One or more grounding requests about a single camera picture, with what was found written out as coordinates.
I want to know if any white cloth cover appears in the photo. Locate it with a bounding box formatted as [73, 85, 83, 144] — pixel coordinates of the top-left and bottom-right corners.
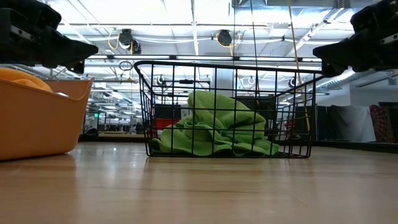
[329, 105, 377, 143]

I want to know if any black ceiling cable reel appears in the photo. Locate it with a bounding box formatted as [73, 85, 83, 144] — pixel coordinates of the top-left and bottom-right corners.
[216, 29, 233, 47]
[118, 28, 142, 55]

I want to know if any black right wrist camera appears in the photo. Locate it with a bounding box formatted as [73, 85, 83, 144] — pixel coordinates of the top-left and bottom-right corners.
[350, 0, 398, 34]

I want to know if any black storage box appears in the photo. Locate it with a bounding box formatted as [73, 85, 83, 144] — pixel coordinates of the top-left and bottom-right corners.
[154, 104, 182, 119]

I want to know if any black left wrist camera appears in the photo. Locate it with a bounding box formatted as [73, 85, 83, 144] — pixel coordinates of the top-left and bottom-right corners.
[0, 0, 62, 30]

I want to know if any red storage box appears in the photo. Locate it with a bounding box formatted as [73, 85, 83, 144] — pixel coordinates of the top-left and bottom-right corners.
[154, 118, 181, 131]

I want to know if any red patterned cloth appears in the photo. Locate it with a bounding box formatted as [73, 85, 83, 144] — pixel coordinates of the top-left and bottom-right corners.
[369, 104, 394, 143]

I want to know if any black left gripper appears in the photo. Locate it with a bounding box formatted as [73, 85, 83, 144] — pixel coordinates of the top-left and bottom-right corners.
[0, 7, 99, 75]

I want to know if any green microfiber towel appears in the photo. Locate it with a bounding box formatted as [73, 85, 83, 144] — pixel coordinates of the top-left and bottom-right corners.
[186, 90, 267, 147]
[150, 116, 280, 157]

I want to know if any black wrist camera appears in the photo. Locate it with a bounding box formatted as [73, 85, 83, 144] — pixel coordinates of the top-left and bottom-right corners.
[350, 0, 398, 34]
[0, 0, 62, 30]

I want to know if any yellow cable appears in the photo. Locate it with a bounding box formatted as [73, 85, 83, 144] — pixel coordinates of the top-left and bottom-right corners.
[287, 0, 312, 133]

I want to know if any white pillar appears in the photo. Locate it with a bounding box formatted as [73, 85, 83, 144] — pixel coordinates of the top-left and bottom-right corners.
[214, 68, 234, 98]

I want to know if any black wire basket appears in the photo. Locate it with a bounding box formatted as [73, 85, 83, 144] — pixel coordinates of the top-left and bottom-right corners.
[133, 60, 325, 159]

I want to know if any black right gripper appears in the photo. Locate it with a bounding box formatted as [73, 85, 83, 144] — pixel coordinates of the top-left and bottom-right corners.
[312, 21, 398, 78]

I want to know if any orange plastic bin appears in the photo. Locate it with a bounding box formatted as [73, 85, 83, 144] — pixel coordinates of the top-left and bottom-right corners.
[0, 77, 95, 162]

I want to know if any black computer box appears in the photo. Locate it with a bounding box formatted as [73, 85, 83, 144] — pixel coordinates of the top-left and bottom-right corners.
[232, 95, 278, 138]

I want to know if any orange microfiber towel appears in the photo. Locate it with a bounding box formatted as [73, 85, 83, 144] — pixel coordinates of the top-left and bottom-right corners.
[12, 78, 41, 90]
[0, 67, 54, 93]

